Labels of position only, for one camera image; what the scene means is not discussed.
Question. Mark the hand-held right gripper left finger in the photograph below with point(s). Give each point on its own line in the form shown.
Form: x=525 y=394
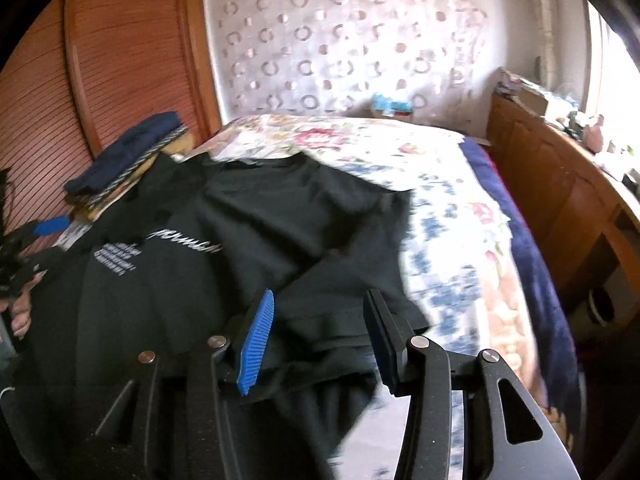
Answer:
x=254 y=347

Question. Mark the pink figurine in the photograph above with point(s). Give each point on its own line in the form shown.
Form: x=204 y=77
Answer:
x=595 y=132

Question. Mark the bright window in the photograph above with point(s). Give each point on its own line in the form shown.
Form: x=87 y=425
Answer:
x=607 y=70

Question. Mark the person's left hand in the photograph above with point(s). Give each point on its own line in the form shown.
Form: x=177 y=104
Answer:
x=22 y=312

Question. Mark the circle patterned curtain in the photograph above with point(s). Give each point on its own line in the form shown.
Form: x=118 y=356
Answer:
x=350 y=35

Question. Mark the wooden cabinet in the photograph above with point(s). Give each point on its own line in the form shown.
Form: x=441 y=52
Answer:
x=555 y=185

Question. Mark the cardboard box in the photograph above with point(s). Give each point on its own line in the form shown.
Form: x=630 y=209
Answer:
x=535 y=97

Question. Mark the folded dark patterned cloth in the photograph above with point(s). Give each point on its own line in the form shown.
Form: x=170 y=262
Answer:
x=150 y=156

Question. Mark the navy blue blanket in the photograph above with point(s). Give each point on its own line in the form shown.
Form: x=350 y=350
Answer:
x=535 y=270

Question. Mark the folded navy cloth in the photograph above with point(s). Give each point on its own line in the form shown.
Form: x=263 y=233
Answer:
x=135 y=145

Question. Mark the wooden slatted wardrobe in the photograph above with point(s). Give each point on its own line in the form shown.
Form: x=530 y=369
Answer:
x=115 y=50

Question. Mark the stack of folded clothes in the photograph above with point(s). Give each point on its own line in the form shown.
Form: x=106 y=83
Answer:
x=107 y=205

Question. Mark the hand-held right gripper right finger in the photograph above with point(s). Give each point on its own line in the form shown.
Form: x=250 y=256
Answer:
x=382 y=347

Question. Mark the black printed t-shirt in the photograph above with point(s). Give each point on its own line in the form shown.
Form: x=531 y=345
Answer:
x=280 y=220

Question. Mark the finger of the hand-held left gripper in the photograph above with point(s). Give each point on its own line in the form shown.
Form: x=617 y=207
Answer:
x=52 y=225

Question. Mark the blue floral bed sheet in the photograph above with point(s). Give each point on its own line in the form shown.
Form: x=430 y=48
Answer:
x=450 y=270

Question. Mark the white wrapped pipe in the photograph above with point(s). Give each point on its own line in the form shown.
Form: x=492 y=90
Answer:
x=542 y=25

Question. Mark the grey round container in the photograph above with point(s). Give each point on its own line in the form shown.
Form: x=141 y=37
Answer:
x=597 y=307

